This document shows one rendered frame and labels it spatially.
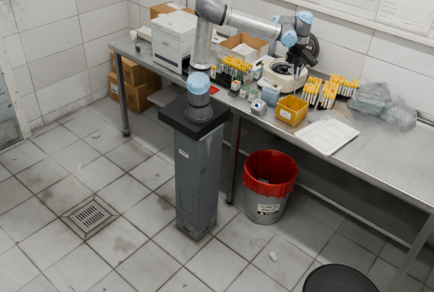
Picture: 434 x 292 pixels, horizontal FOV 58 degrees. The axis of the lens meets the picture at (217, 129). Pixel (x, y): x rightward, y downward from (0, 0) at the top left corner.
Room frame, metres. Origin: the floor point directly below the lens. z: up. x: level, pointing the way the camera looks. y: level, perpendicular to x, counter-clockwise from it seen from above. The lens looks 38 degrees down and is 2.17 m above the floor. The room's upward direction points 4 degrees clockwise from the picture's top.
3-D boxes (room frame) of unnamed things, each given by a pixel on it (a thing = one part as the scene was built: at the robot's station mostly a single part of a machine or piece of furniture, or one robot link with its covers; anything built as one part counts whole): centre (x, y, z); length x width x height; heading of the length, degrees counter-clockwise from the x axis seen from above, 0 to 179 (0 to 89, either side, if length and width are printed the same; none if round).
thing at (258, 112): (1.88, -0.24, 0.92); 0.13 x 0.07 x 0.08; 142
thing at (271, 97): (1.96, -0.30, 0.92); 0.10 x 0.07 x 0.10; 59
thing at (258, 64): (2.34, -0.28, 0.92); 0.24 x 0.12 x 0.10; 142
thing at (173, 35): (2.42, 0.27, 1.03); 0.31 x 0.27 x 0.30; 52
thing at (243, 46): (2.47, -0.15, 0.95); 0.29 x 0.25 x 0.15; 142
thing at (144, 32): (2.77, 0.56, 0.90); 0.25 x 0.11 x 0.05; 52
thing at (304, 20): (1.86, -0.39, 1.43); 0.09 x 0.08 x 0.11; 93
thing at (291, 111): (1.84, -0.42, 0.93); 0.13 x 0.13 x 0.10; 50
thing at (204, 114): (1.72, 0.10, 0.99); 0.15 x 0.15 x 0.10
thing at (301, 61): (1.86, -0.39, 1.27); 0.09 x 0.08 x 0.12; 50
